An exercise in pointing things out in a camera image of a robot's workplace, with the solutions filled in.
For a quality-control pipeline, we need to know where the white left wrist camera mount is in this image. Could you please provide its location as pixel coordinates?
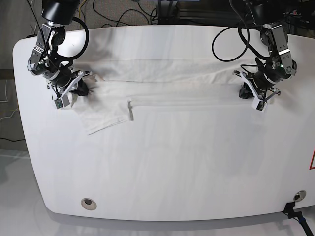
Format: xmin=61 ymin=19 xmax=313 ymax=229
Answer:
xmin=233 ymin=70 xmax=281 ymax=112

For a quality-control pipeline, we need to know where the white printed T-shirt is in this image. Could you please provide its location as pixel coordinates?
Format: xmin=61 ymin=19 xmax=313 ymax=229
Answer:
xmin=70 ymin=59 xmax=246 ymax=134

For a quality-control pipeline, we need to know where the left table grommet hole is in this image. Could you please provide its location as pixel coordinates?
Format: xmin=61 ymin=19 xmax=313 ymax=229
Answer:
xmin=81 ymin=198 xmax=97 ymax=211

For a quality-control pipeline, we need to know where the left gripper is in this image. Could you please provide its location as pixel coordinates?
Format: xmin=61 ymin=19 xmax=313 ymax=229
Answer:
xmin=238 ymin=71 xmax=278 ymax=100

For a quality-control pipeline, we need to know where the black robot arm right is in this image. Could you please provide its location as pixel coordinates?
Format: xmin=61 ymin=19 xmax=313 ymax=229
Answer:
xmin=27 ymin=0 xmax=90 ymax=98

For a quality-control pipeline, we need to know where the right table grommet hole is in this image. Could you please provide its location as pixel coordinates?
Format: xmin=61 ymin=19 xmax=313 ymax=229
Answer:
xmin=293 ymin=190 xmax=307 ymax=202

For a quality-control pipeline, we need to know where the black clamp with cable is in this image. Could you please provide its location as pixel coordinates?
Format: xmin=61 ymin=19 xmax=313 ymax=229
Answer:
xmin=282 ymin=202 xmax=314 ymax=236

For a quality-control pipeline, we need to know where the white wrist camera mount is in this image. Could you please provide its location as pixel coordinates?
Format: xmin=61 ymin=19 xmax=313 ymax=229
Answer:
xmin=233 ymin=70 xmax=281 ymax=112
xmin=46 ymin=70 xmax=93 ymax=109

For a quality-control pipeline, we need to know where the table grommet hole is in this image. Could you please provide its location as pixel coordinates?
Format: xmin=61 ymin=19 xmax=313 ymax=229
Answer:
xmin=293 ymin=190 xmax=307 ymax=202
xmin=81 ymin=198 xmax=97 ymax=211

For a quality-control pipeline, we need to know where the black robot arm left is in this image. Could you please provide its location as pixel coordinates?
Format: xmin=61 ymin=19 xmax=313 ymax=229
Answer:
xmin=215 ymin=0 xmax=297 ymax=101

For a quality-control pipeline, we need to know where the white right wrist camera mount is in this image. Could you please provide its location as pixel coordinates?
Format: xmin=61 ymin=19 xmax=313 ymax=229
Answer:
xmin=46 ymin=70 xmax=93 ymax=109

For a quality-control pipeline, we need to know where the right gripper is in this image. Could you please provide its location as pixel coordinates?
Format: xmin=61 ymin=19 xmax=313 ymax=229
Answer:
xmin=50 ymin=70 xmax=90 ymax=97

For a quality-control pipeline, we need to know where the red white warning sticker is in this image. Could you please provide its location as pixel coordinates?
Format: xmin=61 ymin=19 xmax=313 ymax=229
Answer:
xmin=309 ymin=150 xmax=315 ymax=170

